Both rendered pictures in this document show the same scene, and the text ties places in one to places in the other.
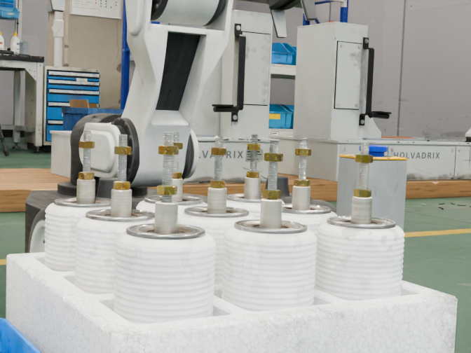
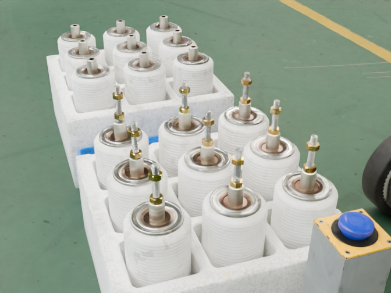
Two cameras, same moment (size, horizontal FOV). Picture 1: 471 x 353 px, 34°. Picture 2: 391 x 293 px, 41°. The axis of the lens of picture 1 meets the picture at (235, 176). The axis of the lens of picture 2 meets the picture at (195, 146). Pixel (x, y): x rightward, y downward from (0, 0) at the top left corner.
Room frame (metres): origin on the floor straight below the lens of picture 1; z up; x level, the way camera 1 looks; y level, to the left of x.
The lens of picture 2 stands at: (1.00, -0.69, 0.72)
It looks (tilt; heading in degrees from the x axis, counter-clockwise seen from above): 32 degrees down; 100
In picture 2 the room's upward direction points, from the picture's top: 1 degrees clockwise
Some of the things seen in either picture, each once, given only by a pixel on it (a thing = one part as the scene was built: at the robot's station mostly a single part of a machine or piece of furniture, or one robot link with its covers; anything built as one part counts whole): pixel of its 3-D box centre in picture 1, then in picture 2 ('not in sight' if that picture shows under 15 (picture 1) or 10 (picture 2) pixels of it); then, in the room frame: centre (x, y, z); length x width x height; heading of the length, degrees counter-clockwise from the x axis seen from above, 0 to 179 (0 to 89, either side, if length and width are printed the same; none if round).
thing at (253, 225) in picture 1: (270, 227); (137, 172); (0.79, -0.04, 0.25); 0.08 x 0.08 x 0.01
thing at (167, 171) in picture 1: (167, 171); (118, 106); (0.73, 0.06, 0.31); 0.01 x 0.01 x 0.08
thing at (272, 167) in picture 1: (272, 176); (135, 143); (0.79, -0.04, 0.30); 0.01 x 0.01 x 0.08
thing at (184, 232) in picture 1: (165, 232); (120, 136); (0.73, 0.06, 0.25); 0.08 x 0.08 x 0.01
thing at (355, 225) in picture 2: (373, 152); (355, 228); (1.10, -0.19, 0.32); 0.04 x 0.04 x 0.02
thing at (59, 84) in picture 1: (62, 110); not in sight; (6.53, 1.47, 0.34); 0.59 x 0.47 x 0.69; 31
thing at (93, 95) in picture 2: not in sight; (96, 107); (0.59, 0.32, 0.16); 0.10 x 0.10 x 0.18
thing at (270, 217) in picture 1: (270, 215); (136, 165); (0.79, -0.04, 0.26); 0.02 x 0.02 x 0.03
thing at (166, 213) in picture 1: (166, 218); (120, 129); (0.73, 0.06, 0.26); 0.02 x 0.02 x 0.03
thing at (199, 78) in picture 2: not in sight; (192, 93); (0.79, 0.44, 0.16); 0.10 x 0.10 x 0.18
